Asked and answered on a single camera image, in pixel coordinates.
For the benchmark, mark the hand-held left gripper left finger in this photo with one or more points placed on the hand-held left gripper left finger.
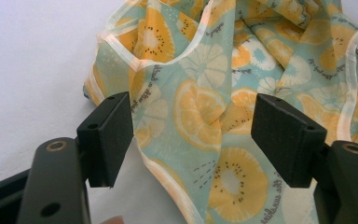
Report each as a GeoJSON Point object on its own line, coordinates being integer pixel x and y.
{"type": "Point", "coordinates": [108, 137]}

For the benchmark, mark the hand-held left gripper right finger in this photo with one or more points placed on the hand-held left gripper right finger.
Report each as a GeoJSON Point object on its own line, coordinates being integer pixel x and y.
{"type": "Point", "coordinates": [284, 137]}

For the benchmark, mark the fruit print fabric bag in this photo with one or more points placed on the fruit print fabric bag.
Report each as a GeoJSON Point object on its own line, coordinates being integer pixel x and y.
{"type": "Point", "coordinates": [217, 102]}

